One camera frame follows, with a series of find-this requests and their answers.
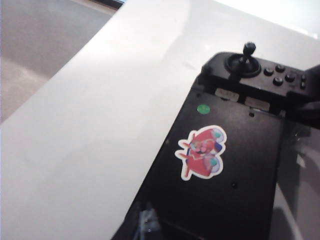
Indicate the black remote control with sticker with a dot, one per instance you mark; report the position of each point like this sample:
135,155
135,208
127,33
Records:
225,195

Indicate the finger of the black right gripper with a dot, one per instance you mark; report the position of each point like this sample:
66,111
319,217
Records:
308,110
313,80

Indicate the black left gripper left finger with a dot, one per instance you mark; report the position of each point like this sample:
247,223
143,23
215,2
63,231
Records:
137,225

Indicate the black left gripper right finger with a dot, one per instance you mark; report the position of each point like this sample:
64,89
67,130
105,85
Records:
151,225

